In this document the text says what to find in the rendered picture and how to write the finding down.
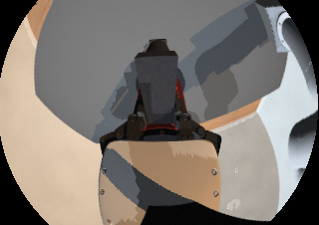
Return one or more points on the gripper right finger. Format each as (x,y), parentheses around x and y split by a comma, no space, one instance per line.
(188,128)

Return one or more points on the red kettle with black lid and handle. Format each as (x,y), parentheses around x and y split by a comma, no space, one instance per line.
(157,74)

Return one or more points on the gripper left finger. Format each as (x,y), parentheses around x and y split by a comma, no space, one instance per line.
(131,129)

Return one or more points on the black round disk with center stud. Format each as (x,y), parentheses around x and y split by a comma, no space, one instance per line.
(179,76)

